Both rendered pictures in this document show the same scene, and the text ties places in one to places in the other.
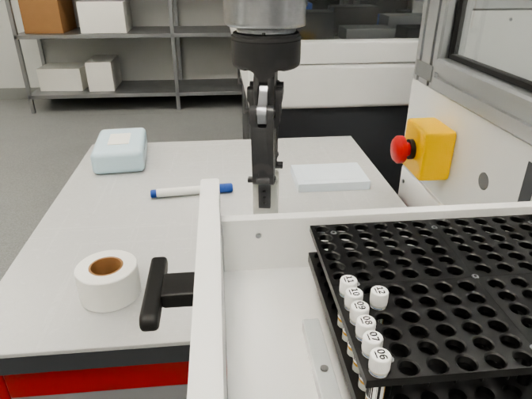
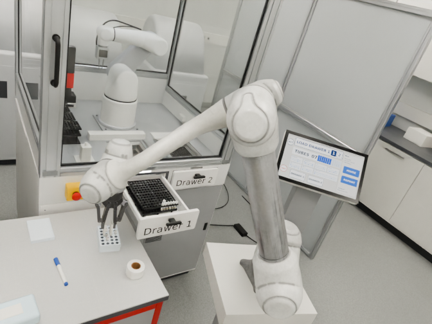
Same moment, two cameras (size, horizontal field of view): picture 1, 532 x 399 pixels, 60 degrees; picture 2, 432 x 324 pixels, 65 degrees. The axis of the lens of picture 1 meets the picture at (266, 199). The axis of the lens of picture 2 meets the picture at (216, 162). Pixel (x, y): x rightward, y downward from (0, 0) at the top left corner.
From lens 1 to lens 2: 1.56 m
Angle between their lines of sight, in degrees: 104
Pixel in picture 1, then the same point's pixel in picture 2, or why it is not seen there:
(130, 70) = not seen: outside the picture
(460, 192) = not seen: hidden behind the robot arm
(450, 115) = (75, 179)
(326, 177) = (47, 229)
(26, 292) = (141, 293)
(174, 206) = (73, 275)
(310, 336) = not seen: hidden behind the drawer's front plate
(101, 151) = (35, 310)
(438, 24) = (57, 159)
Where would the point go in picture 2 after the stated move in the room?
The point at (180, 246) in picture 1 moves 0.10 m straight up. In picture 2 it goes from (105, 265) to (107, 246)
